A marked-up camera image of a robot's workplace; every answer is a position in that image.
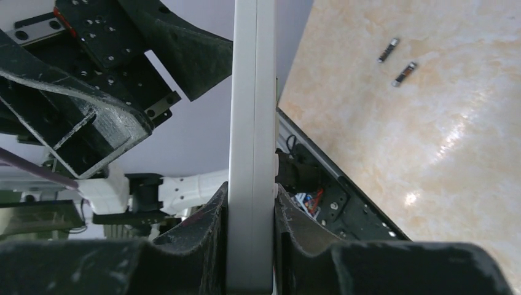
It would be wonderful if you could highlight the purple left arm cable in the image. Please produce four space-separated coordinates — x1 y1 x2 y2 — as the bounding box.
0 147 80 191

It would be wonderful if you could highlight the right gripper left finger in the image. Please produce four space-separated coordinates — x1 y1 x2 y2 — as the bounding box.
1 183 228 294

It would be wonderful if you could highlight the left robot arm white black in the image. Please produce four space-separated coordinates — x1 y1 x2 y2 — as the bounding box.
1 1 232 224

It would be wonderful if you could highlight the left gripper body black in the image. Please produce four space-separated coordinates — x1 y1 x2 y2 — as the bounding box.
1 1 233 179

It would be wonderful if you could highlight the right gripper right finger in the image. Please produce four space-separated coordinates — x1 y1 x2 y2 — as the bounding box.
275 187 512 294

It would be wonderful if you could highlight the white remote control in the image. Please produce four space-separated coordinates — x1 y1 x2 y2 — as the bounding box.
226 1 278 294

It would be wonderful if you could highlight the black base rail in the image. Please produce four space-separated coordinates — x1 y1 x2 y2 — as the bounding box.
277 109 409 241

